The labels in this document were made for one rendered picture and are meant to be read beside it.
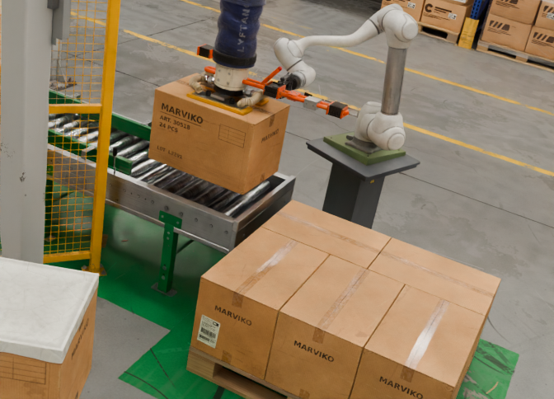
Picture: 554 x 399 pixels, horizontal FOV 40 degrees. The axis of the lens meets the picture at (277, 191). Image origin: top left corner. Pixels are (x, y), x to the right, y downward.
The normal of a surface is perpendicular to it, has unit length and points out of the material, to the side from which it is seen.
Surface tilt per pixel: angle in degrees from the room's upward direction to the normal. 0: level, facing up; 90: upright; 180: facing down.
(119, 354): 0
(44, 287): 0
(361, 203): 90
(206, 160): 90
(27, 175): 89
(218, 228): 90
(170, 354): 0
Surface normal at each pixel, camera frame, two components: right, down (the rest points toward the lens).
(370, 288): 0.17, -0.88
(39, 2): 0.88, 0.33
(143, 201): -0.43, 0.34
